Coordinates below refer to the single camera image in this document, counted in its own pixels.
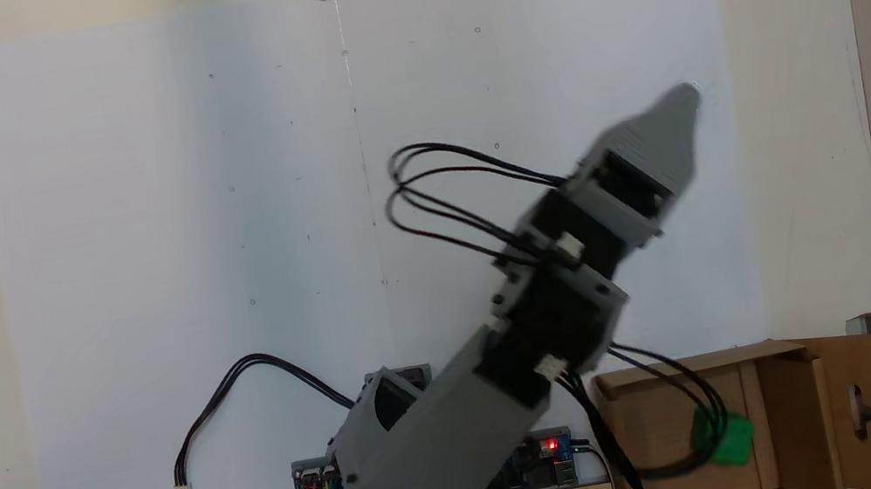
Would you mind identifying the blue power circuit board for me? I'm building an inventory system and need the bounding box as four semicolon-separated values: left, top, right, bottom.
504;427;582;489

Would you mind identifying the black power cable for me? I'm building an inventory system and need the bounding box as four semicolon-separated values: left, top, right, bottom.
572;435;607;470

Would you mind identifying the grey fixed tapered gripper finger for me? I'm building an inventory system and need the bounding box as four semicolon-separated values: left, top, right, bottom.
584;81;717;209

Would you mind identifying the black forearm servo cable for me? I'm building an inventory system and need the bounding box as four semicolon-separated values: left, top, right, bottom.
564;326;743;489

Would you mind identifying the brown cardboard box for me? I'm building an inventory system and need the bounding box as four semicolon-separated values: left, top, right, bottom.
591;322;871;489

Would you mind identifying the green die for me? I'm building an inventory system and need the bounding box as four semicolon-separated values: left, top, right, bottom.
686;400;761;474

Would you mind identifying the black gripper servo cable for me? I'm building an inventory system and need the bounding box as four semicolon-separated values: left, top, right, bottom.
375;121;580;283

